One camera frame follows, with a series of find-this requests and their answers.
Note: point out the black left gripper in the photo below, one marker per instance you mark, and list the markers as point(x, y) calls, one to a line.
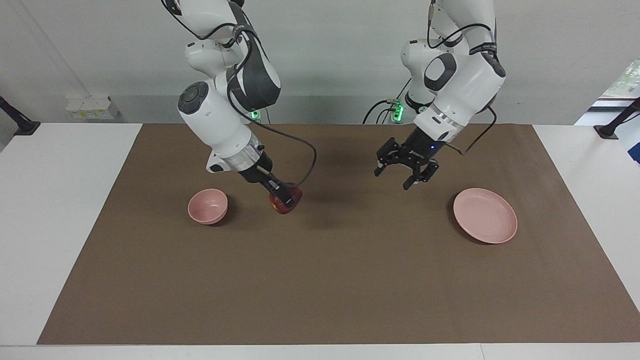
point(422, 147)

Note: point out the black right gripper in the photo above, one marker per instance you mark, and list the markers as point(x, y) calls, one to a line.
point(260, 172)

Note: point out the dark red apple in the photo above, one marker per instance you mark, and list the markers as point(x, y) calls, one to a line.
point(286, 210)

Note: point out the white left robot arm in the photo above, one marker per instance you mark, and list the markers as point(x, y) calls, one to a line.
point(465, 85)

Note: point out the pink bowl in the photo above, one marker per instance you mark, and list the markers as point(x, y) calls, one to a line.
point(207, 207)

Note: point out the pink plate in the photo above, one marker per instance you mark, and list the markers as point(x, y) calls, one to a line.
point(485, 215)

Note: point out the brown table mat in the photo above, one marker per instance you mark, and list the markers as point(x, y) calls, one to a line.
point(320, 280)

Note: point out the black stand foot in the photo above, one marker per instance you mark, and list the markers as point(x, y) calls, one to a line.
point(607, 132)
point(25, 127)

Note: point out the window with greenery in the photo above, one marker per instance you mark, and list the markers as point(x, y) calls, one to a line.
point(625, 80)

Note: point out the white wall socket strip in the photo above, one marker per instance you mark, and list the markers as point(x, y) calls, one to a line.
point(90, 107)

